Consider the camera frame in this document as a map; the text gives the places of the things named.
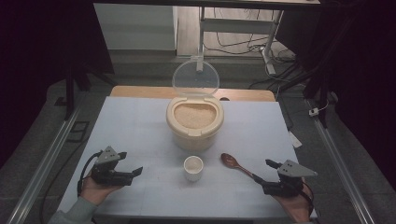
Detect white metal desk frame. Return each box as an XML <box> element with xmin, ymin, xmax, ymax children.
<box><xmin>195</xmin><ymin>6</ymin><xmax>286</xmax><ymax>76</ymax></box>

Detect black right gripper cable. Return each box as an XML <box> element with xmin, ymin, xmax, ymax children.
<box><xmin>299</xmin><ymin>181</ymin><xmax>315</xmax><ymax>217</ymax></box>

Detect black stand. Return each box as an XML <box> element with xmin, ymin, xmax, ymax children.
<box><xmin>279</xmin><ymin>59</ymin><xmax>332</xmax><ymax>129</ymax></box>
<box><xmin>64</xmin><ymin>60</ymin><xmax>117</xmax><ymax>121</ymax></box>

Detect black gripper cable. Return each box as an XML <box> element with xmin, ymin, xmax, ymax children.
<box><xmin>299</xmin><ymin>181</ymin><xmax>315</xmax><ymax>217</ymax></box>
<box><xmin>77</xmin><ymin>149</ymin><xmax>104</xmax><ymax>198</ymax></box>

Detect white table board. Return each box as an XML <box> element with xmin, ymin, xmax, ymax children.
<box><xmin>57</xmin><ymin>96</ymin><xmax>318</xmax><ymax>219</ymax></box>

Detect black floor frame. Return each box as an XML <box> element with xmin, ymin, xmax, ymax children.
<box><xmin>65</xmin><ymin>120</ymin><xmax>91</xmax><ymax>144</ymax></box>

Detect wooden table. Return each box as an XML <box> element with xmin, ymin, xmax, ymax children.
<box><xmin>110</xmin><ymin>85</ymin><xmax>276</xmax><ymax>103</ymax></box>

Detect person's right hand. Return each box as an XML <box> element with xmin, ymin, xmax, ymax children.
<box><xmin>274</xmin><ymin>183</ymin><xmax>314</xmax><ymax>223</ymax></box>

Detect person's left hand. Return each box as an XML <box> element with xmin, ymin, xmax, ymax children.
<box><xmin>78</xmin><ymin>175</ymin><xmax>124</xmax><ymax>206</ymax></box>

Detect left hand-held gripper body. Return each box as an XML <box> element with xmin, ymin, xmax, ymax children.
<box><xmin>90</xmin><ymin>145</ymin><xmax>134</xmax><ymax>188</ymax></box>

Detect cream rice container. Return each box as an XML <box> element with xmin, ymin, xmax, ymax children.
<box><xmin>165</xmin><ymin>96</ymin><xmax>225</xmax><ymax>152</ymax></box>

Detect black floor cables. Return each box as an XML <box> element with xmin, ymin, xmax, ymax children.
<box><xmin>204</xmin><ymin>7</ymin><xmax>297</xmax><ymax>64</ymax></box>

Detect clear round container lid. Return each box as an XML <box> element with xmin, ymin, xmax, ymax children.
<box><xmin>172</xmin><ymin>59</ymin><xmax>220</xmax><ymax>97</ymax></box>

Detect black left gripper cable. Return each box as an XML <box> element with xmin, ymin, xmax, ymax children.
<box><xmin>77</xmin><ymin>149</ymin><xmax>104</xmax><ymax>198</ymax></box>

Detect metal floor rail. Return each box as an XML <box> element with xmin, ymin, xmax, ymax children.
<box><xmin>6</xmin><ymin>105</ymin><xmax>84</xmax><ymax>224</ymax></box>
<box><xmin>306</xmin><ymin>99</ymin><xmax>377</xmax><ymax>224</ymax></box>

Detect brown wooden spoon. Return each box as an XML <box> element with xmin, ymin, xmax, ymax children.
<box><xmin>220</xmin><ymin>152</ymin><xmax>255</xmax><ymax>179</ymax></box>

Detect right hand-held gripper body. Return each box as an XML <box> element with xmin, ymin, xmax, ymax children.
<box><xmin>262</xmin><ymin>159</ymin><xmax>318</xmax><ymax>199</ymax></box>

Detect white cup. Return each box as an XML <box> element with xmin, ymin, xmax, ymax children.
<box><xmin>182</xmin><ymin>155</ymin><xmax>205</xmax><ymax>183</ymax></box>

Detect white paper tag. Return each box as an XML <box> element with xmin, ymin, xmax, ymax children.
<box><xmin>288</xmin><ymin>130</ymin><xmax>304</xmax><ymax>149</ymax></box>

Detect uncooked rice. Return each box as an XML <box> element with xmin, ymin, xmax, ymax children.
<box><xmin>173</xmin><ymin>103</ymin><xmax>217</xmax><ymax>130</ymax></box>

